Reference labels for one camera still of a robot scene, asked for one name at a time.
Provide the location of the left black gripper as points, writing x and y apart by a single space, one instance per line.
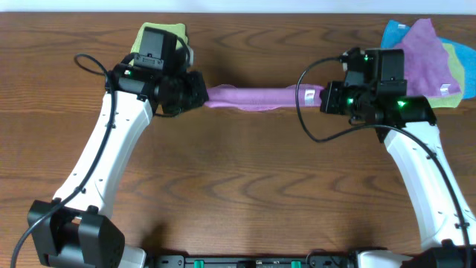
199 93

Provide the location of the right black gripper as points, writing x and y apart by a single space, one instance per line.
329 96

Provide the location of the purple microfiber cloth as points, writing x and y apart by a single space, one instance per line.
263 99

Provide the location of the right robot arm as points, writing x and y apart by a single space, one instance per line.
407 126

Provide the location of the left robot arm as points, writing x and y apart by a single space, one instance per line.
75 228

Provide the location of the folded green cloth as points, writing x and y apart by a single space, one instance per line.
177 29

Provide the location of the purple cloth in pile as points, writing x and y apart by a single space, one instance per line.
426 63

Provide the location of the blue cloth in pile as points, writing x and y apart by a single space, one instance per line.
395 32

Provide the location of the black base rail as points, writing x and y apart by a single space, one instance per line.
311 261

